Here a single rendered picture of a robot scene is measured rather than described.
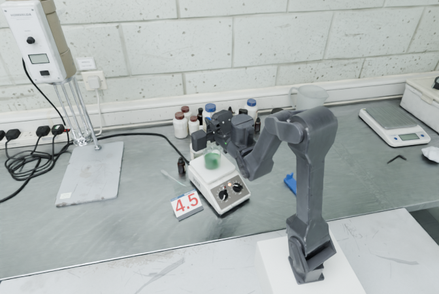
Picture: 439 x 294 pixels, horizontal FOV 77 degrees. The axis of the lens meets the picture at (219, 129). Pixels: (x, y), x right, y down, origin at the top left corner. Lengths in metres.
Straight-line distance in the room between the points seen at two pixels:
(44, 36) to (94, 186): 0.51
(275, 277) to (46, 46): 0.78
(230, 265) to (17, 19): 0.81
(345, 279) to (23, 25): 0.95
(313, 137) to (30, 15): 0.69
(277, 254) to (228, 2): 0.90
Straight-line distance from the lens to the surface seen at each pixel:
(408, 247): 1.02
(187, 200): 0.93
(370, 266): 0.93
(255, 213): 0.93
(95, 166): 1.15
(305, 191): 0.55
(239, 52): 1.25
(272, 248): 0.74
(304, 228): 0.60
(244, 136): 0.68
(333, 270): 0.76
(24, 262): 0.99
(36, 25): 0.82
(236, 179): 0.94
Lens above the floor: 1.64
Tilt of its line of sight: 37 degrees down
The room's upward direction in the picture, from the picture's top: straight up
